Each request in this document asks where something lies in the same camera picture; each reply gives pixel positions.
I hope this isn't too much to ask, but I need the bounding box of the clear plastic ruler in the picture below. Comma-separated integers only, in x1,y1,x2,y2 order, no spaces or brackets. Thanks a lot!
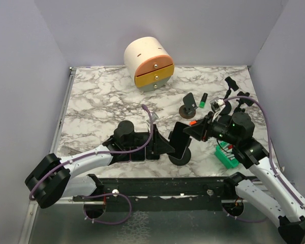
58,145,82,156

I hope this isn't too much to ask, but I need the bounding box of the white-edged back phone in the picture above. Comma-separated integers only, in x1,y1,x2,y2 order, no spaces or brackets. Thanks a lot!
168,122,190,159

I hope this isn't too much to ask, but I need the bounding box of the green-capped marker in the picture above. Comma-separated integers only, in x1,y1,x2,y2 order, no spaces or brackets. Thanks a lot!
199,93,208,108

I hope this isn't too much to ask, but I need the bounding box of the purple-edged black phone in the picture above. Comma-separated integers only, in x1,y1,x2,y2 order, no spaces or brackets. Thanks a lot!
118,154,131,162

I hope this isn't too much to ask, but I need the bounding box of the black round-base phone stand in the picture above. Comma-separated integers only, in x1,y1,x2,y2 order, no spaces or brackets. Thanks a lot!
223,76,239,100

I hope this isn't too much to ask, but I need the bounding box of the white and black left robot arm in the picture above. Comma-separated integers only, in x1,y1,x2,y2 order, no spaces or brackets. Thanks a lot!
25,120,175,208

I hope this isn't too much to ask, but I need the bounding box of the brown round phone stand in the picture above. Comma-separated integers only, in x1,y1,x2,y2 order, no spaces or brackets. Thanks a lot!
178,93,198,119

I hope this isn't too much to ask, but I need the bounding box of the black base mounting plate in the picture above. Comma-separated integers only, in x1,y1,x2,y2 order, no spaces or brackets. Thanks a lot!
41,176,275,212

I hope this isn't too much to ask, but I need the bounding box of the round cream drawer cabinet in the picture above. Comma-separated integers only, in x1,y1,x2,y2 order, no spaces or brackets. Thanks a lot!
124,37,175,93

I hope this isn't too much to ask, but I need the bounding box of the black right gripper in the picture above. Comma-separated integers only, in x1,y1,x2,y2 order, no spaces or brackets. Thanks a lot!
184,110,240,145

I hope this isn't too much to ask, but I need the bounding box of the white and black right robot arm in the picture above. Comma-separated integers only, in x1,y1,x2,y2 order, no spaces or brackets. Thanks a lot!
184,112,305,243

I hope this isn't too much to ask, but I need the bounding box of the grey-cased phone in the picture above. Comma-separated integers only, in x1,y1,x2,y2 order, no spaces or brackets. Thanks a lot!
145,153,160,160

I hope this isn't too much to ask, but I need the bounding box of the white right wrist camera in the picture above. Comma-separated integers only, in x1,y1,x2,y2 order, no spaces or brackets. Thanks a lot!
210,98,226,121

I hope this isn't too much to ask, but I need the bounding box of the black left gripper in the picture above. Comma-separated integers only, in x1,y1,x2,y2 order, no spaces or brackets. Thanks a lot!
124,124,175,155

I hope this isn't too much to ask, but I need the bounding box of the aluminium frame rail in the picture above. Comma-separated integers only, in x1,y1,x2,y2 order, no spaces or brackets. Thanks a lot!
18,202,38,244

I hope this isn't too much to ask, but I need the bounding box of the black back phone stand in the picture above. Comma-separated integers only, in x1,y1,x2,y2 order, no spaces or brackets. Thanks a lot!
168,131,192,166

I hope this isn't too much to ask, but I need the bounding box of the green plastic bin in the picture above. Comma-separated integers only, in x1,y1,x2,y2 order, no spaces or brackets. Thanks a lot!
214,142,239,169

